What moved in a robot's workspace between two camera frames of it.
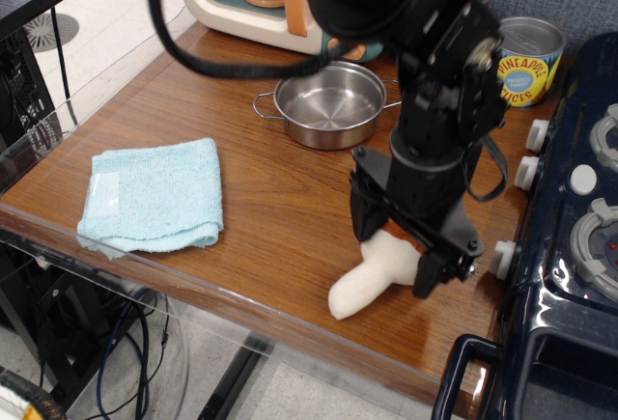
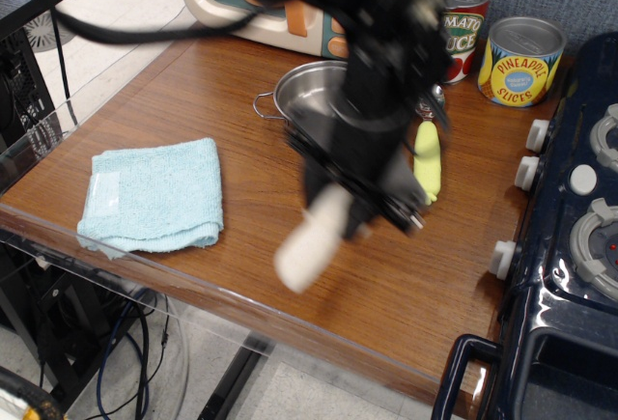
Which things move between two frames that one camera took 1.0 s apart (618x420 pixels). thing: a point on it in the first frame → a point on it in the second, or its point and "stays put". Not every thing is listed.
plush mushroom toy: [390, 256] → [308, 245]
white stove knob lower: [502, 258] stays put
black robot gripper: [424, 203] → [369, 154]
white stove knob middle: [526, 172] stays put
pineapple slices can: [530, 59] stays put
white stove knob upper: [537, 135] stays put
